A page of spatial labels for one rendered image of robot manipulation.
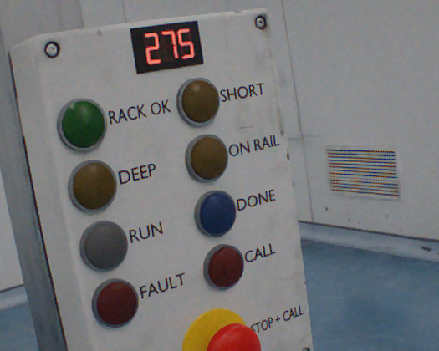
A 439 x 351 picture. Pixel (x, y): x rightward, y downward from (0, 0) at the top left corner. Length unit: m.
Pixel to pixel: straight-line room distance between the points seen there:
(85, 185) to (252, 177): 0.12
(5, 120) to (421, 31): 3.24
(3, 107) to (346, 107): 3.63
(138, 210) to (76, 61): 0.10
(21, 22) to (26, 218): 0.13
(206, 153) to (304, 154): 3.94
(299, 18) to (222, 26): 3.78
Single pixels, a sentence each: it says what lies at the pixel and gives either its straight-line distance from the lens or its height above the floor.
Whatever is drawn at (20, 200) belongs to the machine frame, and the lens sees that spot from 0.48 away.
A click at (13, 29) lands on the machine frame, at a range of 0.46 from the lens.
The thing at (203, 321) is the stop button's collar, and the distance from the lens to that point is 0.46.
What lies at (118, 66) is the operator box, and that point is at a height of 1.19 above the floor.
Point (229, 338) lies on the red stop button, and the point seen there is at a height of 1.01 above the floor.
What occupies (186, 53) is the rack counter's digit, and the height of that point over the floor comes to 1.19.
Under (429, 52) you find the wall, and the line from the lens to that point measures 3.60.
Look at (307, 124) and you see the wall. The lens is 4.31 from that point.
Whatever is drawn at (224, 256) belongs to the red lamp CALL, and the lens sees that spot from 0.45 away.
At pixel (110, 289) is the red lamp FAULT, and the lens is 0.42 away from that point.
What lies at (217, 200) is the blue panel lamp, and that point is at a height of 1.10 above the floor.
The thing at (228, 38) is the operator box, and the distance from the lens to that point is 0.46.
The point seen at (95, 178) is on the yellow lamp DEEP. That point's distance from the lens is 0.40.
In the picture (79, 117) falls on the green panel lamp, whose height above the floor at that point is 1.16.
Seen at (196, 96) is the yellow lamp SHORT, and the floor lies 1.16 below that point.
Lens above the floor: 1.18
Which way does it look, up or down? 9 degrees down
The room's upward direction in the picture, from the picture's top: 9 degrees counter-clockwise
